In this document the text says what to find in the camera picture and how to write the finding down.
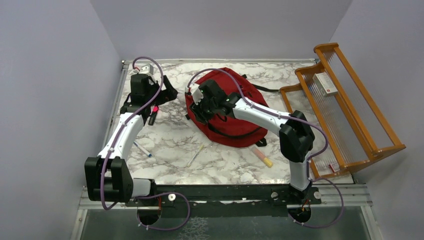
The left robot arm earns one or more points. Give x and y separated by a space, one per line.
107 175

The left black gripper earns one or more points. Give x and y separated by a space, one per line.
169 94

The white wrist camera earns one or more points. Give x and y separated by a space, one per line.
196 93
147 69

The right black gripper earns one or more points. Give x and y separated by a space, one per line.
197 110

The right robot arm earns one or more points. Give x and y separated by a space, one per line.
296 137

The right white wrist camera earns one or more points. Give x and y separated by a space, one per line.
196 93

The orange wooden rack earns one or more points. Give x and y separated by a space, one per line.
358 133

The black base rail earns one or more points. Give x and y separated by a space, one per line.
154 201

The pink black highlighter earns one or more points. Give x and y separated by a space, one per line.
153 115

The white red small box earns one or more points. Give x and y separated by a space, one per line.
324 84

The blue capped pen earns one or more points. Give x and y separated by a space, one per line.
142 149

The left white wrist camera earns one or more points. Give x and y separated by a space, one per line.
147 69

